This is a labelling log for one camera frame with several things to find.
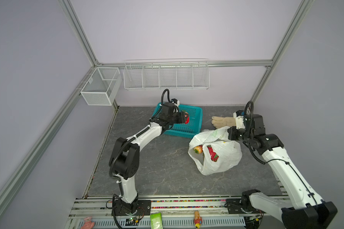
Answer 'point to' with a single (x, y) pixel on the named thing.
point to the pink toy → (88, 224)
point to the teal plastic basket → (190, 130)
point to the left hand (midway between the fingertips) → (186, 116)
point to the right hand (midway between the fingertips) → (229, 130)
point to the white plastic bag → (230, 151)
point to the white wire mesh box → (102, 86)
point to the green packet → (156, 221)
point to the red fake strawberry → (188, 120)
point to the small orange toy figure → (198, 220)
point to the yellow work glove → (219, 121)
